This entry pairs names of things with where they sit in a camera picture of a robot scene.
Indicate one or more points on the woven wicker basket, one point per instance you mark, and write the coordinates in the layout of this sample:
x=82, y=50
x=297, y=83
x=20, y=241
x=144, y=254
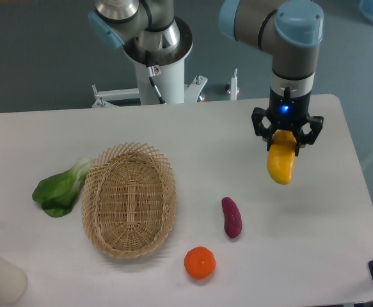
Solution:
x=129, y=201

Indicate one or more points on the purple sweet potato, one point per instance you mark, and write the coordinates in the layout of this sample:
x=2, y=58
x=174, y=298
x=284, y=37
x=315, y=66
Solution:
x=232, y=218

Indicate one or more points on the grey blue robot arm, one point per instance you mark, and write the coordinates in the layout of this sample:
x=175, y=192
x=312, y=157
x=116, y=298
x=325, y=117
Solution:
x=289, y=31

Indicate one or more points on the green bok choy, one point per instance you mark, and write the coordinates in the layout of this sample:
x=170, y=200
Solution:
x=57, y=194

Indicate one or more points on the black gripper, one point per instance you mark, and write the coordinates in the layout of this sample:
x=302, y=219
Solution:
x=287, y=113

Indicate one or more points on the orange tangerine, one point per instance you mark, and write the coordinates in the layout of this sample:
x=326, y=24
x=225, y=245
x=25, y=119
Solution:
x=199, y=263

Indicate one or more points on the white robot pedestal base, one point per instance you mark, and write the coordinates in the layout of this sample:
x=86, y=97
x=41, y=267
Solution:
x=159, y=64

